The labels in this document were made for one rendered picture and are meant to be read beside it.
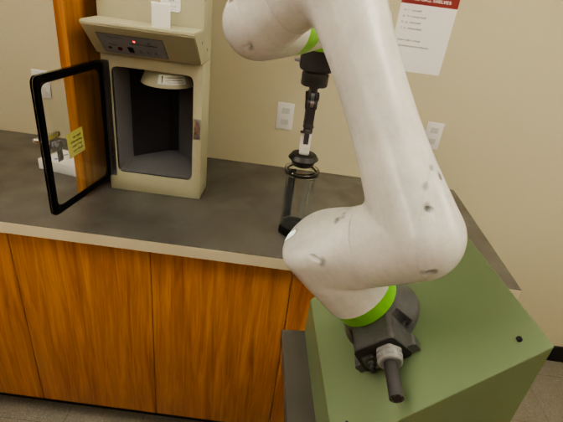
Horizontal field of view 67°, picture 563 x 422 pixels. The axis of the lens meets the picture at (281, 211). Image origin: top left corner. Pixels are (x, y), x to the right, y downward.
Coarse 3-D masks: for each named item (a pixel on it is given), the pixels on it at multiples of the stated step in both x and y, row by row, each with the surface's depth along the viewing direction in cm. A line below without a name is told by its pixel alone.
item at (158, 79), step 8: (144, 72) 140; (152, 72) 137; (160, 72) 136; (144, 80) 139; (152, 80) 137; (160, 80) 136; (168, 80) 137; (176, 80) 138; (184, 80) 140; (192, 80) 144; (160, 88) 137; (168, 88) 137; (176, 88) 138; (184, 88) 140
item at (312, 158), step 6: (294, 150) 131; (288, 156) 129; (294, 156) 127; (300, 156) 127; (306, 156) 128; (312, 156) 128; (294, 162) 128; (300, 162) 126; (306, 162) 126; (312, 162) 127; (306, 168) 128
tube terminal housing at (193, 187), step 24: (96, 0) 124; (120, 0) 124; (144, 0) 124; (192, 0) 123; (192, 24) 126; (168, 72) 133; (192, 72) 133; (192, 168) 148; (168, 192) 153; (192, 192) 152
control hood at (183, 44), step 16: (96, 16) 124; (112, 32) 119; (128, 32) 118; (144, 32) 117; (160, 32) 117; (176, 32) 117; (192, 32) 118; (96, 48) 127; (176, 48) 122; (192, 48) 121
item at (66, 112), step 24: (48, 72) 110; (96, 72) 129; (48, 96) 111; (72, 96) 121; (96, 96) 132; (48, 120) 113; (72, 120) 123; (96, 120) 134; (72, 144) 125; (96, 144) 137; (72, 168) 127; (96, 168) 140; (48, 192) 119; (72, 192) 129
